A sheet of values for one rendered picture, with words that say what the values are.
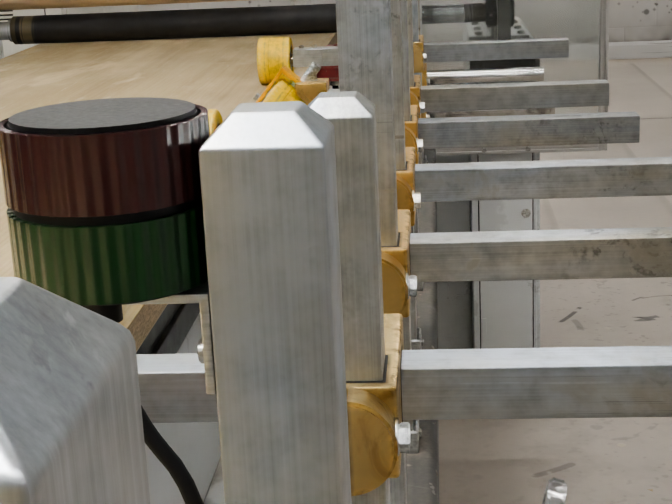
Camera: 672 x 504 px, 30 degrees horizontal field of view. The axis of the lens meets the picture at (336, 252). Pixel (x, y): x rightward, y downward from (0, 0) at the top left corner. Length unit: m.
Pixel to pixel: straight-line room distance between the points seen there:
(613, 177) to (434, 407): 0.53
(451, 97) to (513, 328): 1.49
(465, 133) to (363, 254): 0.80
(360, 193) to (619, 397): 0.18
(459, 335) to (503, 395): 2.53
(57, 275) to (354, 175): 0.27
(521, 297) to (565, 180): 1.90
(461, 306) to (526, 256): 2.27
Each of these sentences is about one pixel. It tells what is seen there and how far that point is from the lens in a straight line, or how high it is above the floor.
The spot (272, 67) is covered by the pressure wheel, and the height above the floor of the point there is 0.94.
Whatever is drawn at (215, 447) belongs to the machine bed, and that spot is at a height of 0.64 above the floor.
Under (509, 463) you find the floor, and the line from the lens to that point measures 2.80.
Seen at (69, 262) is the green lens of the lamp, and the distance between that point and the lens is 0.35.
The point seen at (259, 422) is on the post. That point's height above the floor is 1.06.
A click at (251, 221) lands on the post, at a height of 1.12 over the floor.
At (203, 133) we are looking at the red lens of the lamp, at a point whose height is 1.14.
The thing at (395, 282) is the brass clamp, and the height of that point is 0.95.
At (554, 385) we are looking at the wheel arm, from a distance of 0.68.
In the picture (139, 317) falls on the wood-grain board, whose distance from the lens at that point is 0.99.
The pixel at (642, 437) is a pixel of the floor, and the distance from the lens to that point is 2.95.
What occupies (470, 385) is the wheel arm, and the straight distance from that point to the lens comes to 0.68.
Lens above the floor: 1.20
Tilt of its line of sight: 16 degrees down
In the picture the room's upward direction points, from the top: 3 degrees counter-clockwise
